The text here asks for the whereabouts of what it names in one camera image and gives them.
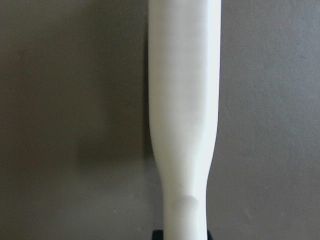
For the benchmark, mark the white handled black brush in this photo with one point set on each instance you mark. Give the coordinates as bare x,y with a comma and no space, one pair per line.
184,43

